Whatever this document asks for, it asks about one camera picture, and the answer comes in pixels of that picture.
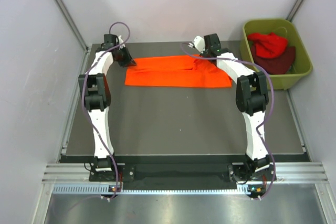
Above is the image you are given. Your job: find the orange t shirt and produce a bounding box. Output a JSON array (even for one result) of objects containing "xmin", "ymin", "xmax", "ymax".
[{"xmin": 124, "ymin": 55, "xmax": 232, "ymax": 88}]

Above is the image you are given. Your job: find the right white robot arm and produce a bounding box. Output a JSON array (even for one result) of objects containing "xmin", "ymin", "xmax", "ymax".
[{"xmin": 193, "ymin": 34, "xmax": 270, "ymax": 180}]

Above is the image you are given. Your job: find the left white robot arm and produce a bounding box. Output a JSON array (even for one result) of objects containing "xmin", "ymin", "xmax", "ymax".
[{"xmin": 78, "ymin": 34, "xmax": 137, "ymax": 180}]

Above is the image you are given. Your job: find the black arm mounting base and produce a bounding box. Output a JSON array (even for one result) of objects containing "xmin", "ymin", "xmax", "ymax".
[{"xmin": 89, "ymin": 155, "xmax": 275, "ymax": 190}]

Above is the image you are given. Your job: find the red t shirt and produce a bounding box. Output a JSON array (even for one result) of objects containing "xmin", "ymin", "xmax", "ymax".
[{"xmin": 247, "ymin": 32, "xmax": 288, "ymax": 59}]

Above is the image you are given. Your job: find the olive green plastic bin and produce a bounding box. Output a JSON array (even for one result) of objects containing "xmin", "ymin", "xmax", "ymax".
[{"xmin": 240, "ymin": 19, "xmax": 313, "ymax": 90}]

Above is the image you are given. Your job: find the dark maroon t shirt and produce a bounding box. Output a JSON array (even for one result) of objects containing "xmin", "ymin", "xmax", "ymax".
[{"xmin": 250, "ymin": 45, "xmax": 296, "ymax": 74}]

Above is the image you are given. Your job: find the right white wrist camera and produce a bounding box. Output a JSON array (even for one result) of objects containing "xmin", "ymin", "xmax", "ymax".
[{"xmin": 187, "ymin": 36, "xmax": 205, "ymax": 53}]

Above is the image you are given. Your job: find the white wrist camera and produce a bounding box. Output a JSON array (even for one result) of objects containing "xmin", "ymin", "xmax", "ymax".
[
  {"xmin": 187, "ymin": 36, "xmax": 205, "ymax": 53},
  {"xmin": 117, "ymin": 35, "xmax": 125, "ymax": 50}
]

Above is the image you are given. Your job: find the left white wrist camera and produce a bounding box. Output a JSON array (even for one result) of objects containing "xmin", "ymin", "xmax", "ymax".
[{"xmin": 117, "ymin": 35, "xmax": 125, "ymax": 50}]

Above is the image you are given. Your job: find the slotted grey cable duct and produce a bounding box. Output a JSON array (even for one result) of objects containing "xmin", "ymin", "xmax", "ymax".
[{"xmin": 53, "ymin": 184, "xmax": 250, "ymax": 195}]

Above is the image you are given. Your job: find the aluminium frame rail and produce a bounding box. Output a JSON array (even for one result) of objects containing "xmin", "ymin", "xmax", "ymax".
[{"xmin": 42, "ymin": 162, "xmax": 328, "ymax": 184}]

